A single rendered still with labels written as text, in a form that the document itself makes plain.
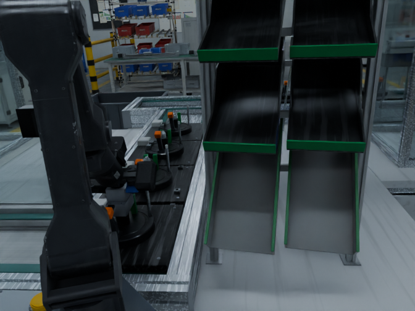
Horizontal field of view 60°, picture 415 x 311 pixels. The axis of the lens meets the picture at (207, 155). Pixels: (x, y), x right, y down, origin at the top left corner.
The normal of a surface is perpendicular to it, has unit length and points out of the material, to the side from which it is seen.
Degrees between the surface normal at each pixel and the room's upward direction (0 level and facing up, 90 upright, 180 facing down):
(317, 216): 45
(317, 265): 0
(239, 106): 25
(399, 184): 90
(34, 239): 0
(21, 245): 0
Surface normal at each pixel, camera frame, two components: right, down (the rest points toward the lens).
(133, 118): -0.07, 0.37
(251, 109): -0.15, -0.69
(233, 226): -0.21, -0.40
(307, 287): -0.05, -0.93
